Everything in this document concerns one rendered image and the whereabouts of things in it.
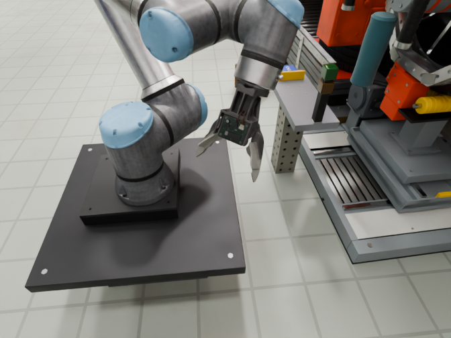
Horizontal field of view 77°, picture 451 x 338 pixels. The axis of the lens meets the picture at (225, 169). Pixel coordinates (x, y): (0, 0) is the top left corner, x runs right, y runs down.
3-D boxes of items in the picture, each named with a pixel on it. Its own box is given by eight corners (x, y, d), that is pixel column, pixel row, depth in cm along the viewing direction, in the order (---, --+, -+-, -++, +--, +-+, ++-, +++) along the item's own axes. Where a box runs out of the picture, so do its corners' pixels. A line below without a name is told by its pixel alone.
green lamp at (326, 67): (336, 80, 91) (339, 68, 88) (324, 80, 91) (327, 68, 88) (331, 74, 94) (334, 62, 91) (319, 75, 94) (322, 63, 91)
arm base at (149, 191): (115, 211, 87) (105, 189, 81) (117, 170, 101) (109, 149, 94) (177, 199, 90) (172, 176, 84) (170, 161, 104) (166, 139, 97)
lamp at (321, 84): (332, 94, 95) (335, 82, 92) (320, 94, 94) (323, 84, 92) (327, 88, 98) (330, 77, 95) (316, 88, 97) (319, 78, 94)
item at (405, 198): (475, 205, 123) (490, 190, 116) (397, 214, 120) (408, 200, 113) (407, 134, 158) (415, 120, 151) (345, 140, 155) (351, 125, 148)
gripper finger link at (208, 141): (181, 149, 64) (213, 127, 60) (192, 145, 69) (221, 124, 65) (188, 161, 64) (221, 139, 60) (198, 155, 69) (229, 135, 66)
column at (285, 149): (293, 172, 149) (311, 101, 120) (275, 174, 148) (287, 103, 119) (288, 159, 156) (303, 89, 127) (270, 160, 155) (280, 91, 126)
